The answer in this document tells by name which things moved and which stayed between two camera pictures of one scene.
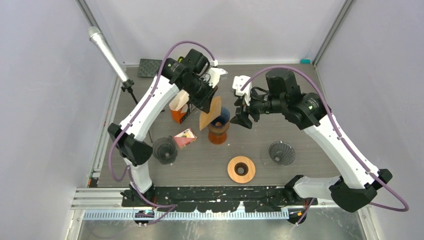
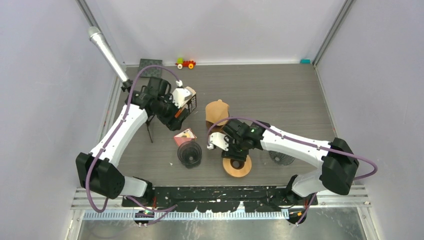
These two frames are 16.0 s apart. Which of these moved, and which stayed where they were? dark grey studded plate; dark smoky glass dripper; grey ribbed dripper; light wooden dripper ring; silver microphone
Moved: light wooden dripper ring; dark smoky glass dripper
Stayed: silver microphone; dark grey studded plate; grey ribbed dripper
